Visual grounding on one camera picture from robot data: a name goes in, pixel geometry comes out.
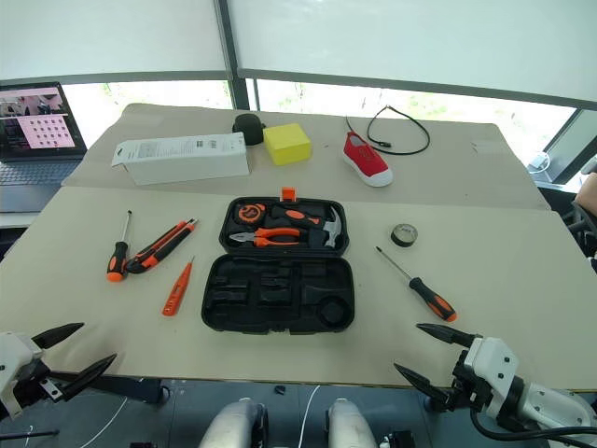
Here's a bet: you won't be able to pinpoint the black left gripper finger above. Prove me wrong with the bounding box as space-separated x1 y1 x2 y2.
31 322 86 351
57 353 118 403

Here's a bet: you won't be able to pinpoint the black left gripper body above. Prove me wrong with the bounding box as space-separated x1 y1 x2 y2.
13 359 65 408

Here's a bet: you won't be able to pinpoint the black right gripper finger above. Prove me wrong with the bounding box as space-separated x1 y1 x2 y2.
393 362 452 413
415 322 484 349

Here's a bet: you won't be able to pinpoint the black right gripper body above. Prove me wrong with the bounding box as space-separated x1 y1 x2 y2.
446 348 494 414

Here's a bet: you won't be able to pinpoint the long orange black screwdriver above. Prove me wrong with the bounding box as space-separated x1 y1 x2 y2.
375 245 459 324

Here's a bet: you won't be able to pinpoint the short orange black screwdriver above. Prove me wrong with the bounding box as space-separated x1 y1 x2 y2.
105 210 134 283

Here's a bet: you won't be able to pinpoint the black electrical tape roll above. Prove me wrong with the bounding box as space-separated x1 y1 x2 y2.
390 223 420 249

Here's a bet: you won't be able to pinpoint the orange voltage tester pen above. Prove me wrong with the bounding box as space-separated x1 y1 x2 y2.
160 255 196 318

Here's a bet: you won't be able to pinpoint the orange black utility knife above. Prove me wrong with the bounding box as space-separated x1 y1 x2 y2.
125 217 200 275

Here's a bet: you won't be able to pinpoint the black tool case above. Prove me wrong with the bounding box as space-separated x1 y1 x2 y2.
201 186 356 337

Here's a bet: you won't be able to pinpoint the beige table cover sheet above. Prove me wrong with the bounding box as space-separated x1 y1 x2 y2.
0 186 597 391

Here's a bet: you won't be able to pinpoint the silver rounded robot leg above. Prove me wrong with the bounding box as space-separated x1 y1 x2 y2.
325 397 380 448
199 398 271 448

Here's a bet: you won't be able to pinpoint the brown paper sheet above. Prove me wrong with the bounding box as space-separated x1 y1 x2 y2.
61 102 552 212

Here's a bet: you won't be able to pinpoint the claw hammer with orange grip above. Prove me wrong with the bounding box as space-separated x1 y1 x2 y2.
271 204 345 249

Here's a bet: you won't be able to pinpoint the black chair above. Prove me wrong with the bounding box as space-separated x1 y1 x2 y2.
569 200 597 262

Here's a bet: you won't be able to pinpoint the red canvas shoe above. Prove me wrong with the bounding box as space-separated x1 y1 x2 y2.
342 131 395 189

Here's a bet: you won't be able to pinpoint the small white charger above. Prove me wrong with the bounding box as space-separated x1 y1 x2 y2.
530 150 552 175

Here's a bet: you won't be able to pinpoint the open laptop computer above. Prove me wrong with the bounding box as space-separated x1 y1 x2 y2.
0 81 90 214

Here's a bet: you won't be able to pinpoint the long white cardboard box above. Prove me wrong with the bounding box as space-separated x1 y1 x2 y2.
110 131 252 187

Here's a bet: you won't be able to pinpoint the orange black tape measure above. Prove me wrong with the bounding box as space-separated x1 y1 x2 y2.
236 203 266 229

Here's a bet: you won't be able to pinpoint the yellow cube box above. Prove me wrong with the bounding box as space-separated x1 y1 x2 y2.
261 121 313 166

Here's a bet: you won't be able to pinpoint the black round pouch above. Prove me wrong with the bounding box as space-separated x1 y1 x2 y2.
232 112 268 147

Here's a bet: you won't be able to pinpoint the white roller blind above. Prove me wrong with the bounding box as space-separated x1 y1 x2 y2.
227 0 597 111
0 0 230 81

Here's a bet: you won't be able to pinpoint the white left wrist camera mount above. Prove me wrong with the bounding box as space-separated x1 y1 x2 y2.
0 330 45 419

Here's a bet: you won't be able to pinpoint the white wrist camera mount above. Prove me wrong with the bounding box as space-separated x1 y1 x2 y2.
465 336 521 422
0 330 45 419

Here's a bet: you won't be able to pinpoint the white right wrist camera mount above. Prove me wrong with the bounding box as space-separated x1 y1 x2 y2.
465 336 521 422

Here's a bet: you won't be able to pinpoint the black under-table bracket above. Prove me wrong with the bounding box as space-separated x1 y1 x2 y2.
46 371 165 406

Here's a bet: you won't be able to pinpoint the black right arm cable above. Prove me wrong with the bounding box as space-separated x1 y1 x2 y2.
467 409 597 443

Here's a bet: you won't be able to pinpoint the thin white floor cable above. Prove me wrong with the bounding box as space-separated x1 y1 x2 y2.
297 384 324 448

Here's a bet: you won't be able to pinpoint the thin black loose cable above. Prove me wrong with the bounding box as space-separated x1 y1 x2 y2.
366 105 431 156

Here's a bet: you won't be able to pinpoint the orange handled pliers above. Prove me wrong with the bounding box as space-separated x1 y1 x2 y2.
229 226 302 247

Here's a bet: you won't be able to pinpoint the dark window frame post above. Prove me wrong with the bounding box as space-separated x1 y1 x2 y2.
215 0 258 112

